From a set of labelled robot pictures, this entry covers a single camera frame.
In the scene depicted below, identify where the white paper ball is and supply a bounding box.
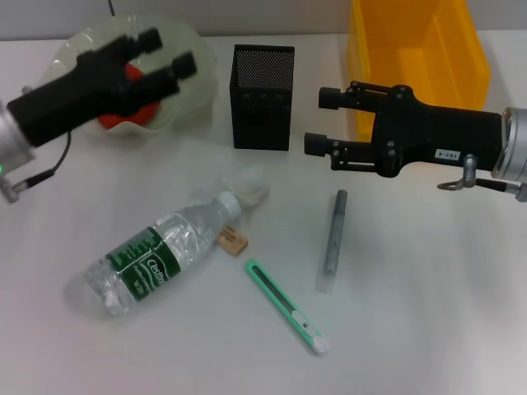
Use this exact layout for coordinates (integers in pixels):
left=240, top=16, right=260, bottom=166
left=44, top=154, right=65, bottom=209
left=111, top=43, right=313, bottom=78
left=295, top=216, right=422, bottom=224
left=220, top=164, right=272, bottom=207

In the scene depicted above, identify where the black mesh pen holder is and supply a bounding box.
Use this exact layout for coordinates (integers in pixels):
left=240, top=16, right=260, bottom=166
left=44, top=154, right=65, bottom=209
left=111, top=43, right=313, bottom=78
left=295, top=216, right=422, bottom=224
left=229, top=44, right=296, bottom=151

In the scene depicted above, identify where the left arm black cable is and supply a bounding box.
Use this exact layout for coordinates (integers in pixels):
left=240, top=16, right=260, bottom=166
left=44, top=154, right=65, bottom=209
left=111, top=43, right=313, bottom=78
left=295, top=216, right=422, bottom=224
left=2, top=84, right=73, bottom=205

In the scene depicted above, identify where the tan eraser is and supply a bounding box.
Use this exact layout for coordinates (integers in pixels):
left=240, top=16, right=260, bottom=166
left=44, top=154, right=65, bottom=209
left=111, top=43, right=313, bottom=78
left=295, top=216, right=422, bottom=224
left=216, top=224, right=250, bottom=258

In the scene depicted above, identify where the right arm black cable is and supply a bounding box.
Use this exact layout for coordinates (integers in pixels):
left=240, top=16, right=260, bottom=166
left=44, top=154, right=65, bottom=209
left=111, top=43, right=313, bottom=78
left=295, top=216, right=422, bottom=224
left=436, top=154, right=527, bottom=202

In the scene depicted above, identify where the pale green glass fruit plate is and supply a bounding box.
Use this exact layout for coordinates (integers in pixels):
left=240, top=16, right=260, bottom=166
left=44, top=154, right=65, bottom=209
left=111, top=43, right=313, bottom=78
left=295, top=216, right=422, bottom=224
left=43, top=14, right=219, bottom=143

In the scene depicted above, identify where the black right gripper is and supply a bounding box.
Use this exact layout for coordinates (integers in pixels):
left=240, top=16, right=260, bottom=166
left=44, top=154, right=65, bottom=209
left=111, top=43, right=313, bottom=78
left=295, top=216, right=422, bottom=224
left=303, top=81, right=506, bottom=179

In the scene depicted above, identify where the clear green-label water bottle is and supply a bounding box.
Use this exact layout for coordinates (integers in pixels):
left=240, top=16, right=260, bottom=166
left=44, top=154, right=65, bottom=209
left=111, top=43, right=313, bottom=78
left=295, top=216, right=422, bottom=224
left=84, top=189, right=242, bottom=318

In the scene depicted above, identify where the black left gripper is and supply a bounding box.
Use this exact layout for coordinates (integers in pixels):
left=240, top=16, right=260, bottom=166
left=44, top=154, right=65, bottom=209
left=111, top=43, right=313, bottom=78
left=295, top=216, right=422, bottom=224
left=6, top=27, right=198, bottom=148

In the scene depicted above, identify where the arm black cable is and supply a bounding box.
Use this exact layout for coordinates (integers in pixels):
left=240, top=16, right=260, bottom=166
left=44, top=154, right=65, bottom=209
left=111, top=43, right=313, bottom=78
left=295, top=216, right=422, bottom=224
left=2, top=84, right=73, bottom=205
left=436, top=154, right=527, bottom=202

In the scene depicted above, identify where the mint green utility knife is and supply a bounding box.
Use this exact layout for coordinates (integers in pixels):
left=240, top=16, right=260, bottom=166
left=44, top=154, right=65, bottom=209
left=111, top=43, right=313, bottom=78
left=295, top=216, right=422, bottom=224
left=245, top=258, right=330, bottom=356

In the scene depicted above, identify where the yellow plastic bin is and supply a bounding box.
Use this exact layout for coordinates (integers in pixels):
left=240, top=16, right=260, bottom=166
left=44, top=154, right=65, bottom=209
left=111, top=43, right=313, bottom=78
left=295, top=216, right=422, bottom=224
left=345, top=0, right=492, bottom=144

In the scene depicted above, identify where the grey marker pen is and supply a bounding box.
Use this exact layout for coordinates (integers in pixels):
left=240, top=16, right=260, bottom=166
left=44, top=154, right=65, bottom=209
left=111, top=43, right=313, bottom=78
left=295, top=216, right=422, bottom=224
left=315, top=188, right=348, bottom=293

